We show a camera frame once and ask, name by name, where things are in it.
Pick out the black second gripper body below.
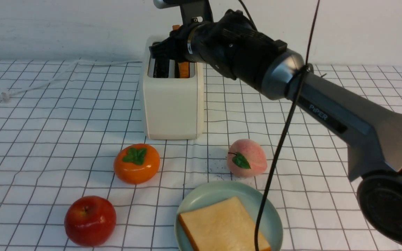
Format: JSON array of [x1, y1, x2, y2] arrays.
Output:
[[149, 0, 213, 63]]

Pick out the toasted bread slice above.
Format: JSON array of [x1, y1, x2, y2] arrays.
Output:
[[172, 24, 190, 78], [178, 197, 256, 251]]

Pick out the grey PiPER robot arm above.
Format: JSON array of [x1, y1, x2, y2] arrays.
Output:
[[149, 0, 402, 245]]

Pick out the white two-slot toaster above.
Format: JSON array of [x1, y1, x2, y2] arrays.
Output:
[[138, 35, 204, 140]]

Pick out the pink peach with leaf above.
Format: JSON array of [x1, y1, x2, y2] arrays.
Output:
[[226, 139, 268, 178]]

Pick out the orange persimmon with green leaf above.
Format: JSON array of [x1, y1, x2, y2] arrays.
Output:
[[113, 144, 161, 184]]

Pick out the light green round plate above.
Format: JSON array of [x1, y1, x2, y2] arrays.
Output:
[[177, 181, 283, 251]]

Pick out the white grid checkered tablecloth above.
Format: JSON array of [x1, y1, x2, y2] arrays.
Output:
[[0, 61, 402, 251]]

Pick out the red apple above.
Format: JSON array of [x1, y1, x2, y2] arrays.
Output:
[[64, 196, 117, 247]]

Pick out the white toaster power cord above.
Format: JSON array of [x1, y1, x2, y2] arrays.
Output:
[[0, 60, 143, 104]]

